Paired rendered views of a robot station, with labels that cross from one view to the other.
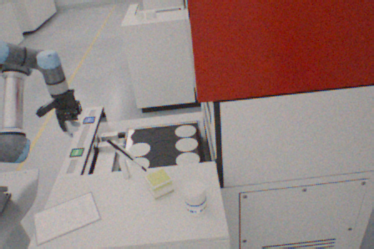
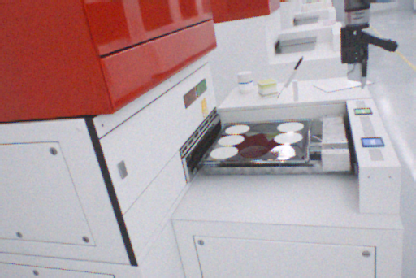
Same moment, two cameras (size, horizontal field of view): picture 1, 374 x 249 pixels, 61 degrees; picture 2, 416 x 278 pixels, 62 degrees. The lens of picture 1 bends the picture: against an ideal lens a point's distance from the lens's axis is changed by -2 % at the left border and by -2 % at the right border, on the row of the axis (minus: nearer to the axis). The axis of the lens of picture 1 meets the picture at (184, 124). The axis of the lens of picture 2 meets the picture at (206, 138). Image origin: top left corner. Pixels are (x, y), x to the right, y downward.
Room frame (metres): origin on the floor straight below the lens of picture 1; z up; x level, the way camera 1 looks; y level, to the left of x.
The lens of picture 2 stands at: (2.35, 0.33, 1.40)
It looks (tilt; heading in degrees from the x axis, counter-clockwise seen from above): 21 degrees down; 200
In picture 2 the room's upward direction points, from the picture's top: 10 degrees counter-clockwise
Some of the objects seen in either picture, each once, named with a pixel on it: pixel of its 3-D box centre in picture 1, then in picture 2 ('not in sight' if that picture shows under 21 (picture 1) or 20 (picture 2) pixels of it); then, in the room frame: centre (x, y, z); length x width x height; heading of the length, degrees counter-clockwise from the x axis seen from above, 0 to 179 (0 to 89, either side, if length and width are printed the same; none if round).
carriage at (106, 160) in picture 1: (106, 161); (334, 142); (1.16, 0.37, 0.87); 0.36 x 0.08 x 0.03; 179
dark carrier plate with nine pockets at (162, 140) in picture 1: (163, 147); (258, 139); (1.17, 0.11, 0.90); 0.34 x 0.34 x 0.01; 89
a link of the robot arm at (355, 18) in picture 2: (58, 86); (357, 17); (1.12, 0.45, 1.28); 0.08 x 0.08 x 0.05
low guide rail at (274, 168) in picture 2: not in sight; (272, 169); (1.29, 0.16, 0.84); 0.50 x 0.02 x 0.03; 89
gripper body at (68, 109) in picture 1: (66, 104); (354, 44); (1.11, 0.45, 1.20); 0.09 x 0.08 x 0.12; 88
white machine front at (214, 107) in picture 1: (206, 98); (179, 132); (1.36, -0.12, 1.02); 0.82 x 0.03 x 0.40; 179
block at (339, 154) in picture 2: (109, 136); (335, 154); (1.31, 0.37, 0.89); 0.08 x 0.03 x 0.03; 89
